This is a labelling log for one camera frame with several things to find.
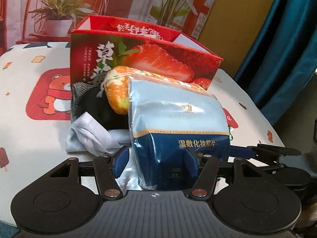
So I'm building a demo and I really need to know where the orange patterned drawstring pouch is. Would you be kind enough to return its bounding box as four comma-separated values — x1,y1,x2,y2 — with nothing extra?
101,66,207,114

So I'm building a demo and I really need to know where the teal blue curtain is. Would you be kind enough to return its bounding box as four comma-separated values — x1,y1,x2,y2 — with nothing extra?
234,0,316,125

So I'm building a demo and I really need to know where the grey knitted cloth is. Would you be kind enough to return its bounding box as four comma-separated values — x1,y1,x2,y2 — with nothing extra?
70,82,96,122

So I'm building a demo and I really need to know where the cartoon bear table cloth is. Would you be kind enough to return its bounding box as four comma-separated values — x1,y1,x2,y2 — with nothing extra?
1,42,283,225

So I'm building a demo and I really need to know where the living room printed backdrop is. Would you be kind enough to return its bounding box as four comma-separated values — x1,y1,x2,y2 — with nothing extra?
1,0,215,49

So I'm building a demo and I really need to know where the white folded cloth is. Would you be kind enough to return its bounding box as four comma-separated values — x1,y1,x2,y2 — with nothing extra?
66,112,131,156

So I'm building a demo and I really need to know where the black sleep eye mask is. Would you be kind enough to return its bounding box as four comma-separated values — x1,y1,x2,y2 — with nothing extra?
76,87,128,130

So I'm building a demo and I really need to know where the red strawberry cardboard box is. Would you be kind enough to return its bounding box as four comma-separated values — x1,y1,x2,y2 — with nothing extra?
70,15,223,85

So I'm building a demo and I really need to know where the blue cotton pad package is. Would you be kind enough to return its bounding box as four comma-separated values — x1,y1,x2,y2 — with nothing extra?
128,76,230,190

